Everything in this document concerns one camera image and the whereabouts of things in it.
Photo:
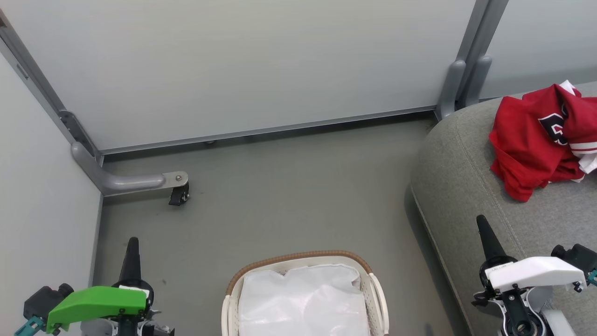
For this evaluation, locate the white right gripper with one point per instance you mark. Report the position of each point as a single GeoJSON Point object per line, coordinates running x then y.
{"type": "Point", "coordinates": [531, 273]}

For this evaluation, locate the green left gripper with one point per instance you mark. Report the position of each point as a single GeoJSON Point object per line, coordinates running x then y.
{"type": "Point", "coordinates": [93, 303]}

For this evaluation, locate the red sports jersey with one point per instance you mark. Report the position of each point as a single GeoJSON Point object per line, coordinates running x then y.
{"type": "Point", "coordinates": [527, 140]}

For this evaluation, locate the woven rim laundry basket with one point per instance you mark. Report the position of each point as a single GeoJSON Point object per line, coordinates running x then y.
{"type": "Point", "coordinates": [373, 284]}

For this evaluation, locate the white basket liner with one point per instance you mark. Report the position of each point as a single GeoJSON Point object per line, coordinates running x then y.
{"type": "Point", "coordinates": [303, 303]}

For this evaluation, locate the grey fabric sofa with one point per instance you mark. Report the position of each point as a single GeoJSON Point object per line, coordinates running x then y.
{"type": "Point", "coordinates": [466, 186]}

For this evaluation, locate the black caster wheel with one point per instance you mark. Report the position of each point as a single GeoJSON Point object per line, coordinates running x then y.
{"type": "Point", "coordinates": [179, 196]}

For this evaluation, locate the grey partition post with foot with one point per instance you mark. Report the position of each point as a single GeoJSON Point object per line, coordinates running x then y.
{"type": "Point", "coordinates": [121, 182]}

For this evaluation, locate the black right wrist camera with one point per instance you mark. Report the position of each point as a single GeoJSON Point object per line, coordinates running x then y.
{"type": "Point", "coordinates": [578, 259]}

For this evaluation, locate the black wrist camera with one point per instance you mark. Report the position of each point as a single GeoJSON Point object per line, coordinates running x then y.
{"type": "Point", "coordinates": [578, 259]}
{"type": "Point", "coordinates": [44, 301]}

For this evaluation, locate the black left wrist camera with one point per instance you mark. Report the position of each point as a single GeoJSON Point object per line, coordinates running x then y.
{"type": "Point", "coordinates": [44, 301]}

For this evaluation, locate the teal right camera connector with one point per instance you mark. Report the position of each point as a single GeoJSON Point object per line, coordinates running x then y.
{"type": "Point", "coordinates": [593, 277]}

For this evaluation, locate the teal camera connector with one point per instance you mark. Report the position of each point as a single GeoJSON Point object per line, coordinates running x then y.
{"type": "Point", "coordinates": [29, 326]}
{"type": "Point", "coordinates": [593, 277]}

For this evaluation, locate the teal left camera connector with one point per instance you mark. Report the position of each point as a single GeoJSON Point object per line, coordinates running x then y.
{"type": "Point", "coordinates": [29, 326]}

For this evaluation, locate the grey partition post double foot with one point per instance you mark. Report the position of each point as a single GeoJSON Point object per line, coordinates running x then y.
{"type": "Point", "coordinates": [475, 56]}

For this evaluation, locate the grey partition bottom rail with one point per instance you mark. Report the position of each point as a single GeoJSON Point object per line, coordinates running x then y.
{"type": "Point", "coordinates": [280, 128]}

